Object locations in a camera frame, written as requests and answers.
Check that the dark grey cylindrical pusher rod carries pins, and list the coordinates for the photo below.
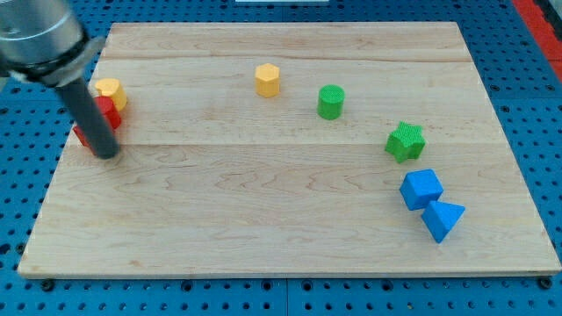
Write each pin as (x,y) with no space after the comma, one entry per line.
(96,130)

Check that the yellow hexagon block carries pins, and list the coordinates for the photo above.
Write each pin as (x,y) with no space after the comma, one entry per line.
(267,80)

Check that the red circle block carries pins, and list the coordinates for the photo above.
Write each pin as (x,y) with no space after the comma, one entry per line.
(109,111)

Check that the blue cube block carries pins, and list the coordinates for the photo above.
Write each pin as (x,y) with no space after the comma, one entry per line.
(419,187)

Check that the yellow heart block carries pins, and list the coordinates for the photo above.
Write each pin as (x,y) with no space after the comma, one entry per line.
(112,88)

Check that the green star block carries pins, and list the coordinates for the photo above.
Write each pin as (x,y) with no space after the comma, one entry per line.
(405,142)

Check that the light wooden board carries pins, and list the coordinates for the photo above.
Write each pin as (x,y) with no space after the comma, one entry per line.
(214,181)

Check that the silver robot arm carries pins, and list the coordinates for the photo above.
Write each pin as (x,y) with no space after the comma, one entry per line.
(44,42)

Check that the blue triangle block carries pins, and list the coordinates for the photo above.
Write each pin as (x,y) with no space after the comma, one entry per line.
(440,218)

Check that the red block behind rod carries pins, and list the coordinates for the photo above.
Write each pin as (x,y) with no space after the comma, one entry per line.
(81,137)

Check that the green cylinder block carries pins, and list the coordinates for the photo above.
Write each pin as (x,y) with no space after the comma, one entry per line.
(330,102)

